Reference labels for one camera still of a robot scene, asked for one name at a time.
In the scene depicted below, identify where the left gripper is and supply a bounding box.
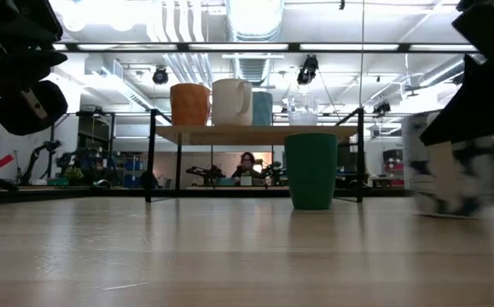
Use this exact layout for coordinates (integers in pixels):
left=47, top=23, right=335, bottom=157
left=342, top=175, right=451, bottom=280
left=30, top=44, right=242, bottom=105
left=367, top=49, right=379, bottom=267
left=0, top=42, right=69, bottom=137

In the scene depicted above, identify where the blue white floral mug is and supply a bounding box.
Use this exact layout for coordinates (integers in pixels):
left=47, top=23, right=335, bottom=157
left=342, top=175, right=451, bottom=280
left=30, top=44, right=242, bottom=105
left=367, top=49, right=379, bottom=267
left=412, top=127, right=494, bottom=218

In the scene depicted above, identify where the orange faceted mug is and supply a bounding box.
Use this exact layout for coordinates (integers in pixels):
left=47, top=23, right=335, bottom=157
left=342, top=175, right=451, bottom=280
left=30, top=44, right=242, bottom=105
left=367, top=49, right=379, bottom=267
left=169, top=83, right=212, bottom=127

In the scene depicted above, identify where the clear glass cup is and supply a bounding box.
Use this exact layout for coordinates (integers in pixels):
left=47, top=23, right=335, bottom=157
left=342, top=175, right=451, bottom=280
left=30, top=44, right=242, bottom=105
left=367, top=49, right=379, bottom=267
left=286, top=92, right=319, bottom=126

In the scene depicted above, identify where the green cup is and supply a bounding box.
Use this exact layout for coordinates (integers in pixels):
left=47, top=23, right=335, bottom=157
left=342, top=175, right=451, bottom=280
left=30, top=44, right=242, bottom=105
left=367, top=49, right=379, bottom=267
left=283, top=132, right=339, bottom=211

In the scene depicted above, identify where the white ribbed mug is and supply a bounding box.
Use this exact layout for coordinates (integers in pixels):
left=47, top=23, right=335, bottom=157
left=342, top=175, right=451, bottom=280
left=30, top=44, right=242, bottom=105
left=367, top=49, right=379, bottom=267
left=211, top=78, right=254, bottom=127

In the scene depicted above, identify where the light blue faceted mug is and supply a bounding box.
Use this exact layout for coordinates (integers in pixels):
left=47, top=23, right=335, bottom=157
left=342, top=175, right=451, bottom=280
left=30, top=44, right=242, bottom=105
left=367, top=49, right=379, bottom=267
left=252, top=90, right=274, bottom=127

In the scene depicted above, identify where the green potted plant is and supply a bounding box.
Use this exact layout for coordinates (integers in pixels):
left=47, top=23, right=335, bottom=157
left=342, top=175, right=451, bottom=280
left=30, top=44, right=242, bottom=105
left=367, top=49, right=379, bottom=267
left=64, top=165, right=86, bottom=187

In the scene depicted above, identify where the black ceiling spotlight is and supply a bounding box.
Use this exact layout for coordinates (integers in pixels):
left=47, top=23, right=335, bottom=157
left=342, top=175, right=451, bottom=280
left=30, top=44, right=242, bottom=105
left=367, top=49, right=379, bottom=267
left=373, top=100, right=392, bottom=116
left=296, top=54, right=320, bottom=85
left=151, top=65, right=170, bottom=85

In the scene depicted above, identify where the rack with red bins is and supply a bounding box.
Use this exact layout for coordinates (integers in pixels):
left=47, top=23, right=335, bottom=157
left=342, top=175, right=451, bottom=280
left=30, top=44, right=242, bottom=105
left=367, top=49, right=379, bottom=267
left=381, top=148, right=405, bottom=188

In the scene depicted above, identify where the person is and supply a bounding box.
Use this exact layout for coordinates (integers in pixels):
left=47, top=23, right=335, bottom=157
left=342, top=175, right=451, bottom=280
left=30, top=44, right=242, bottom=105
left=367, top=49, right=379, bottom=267
left=230, top=151, right=264, bottom=187

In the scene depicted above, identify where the thin hanging cable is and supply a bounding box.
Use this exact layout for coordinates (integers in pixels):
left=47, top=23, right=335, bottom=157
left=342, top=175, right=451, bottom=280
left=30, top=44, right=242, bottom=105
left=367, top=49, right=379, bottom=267
left=358, top=0, right=366, bottom=110

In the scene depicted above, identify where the black overhead frame beam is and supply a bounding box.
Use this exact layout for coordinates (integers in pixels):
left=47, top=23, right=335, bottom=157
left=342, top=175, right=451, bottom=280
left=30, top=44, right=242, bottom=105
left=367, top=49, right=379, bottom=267
left=52, top=41, right=480, bottom=55

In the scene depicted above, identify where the wooden shelf black frame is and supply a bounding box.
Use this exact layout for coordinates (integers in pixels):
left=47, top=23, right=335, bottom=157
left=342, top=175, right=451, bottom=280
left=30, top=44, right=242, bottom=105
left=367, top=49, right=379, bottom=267
left=143, top=107, right=366, bottom=204

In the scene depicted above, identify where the silver ceiling air duct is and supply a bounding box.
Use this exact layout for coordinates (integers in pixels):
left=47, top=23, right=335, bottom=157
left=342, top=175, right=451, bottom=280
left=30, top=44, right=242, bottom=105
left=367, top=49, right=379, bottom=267
left=224, top=0, right=286, bottom=84

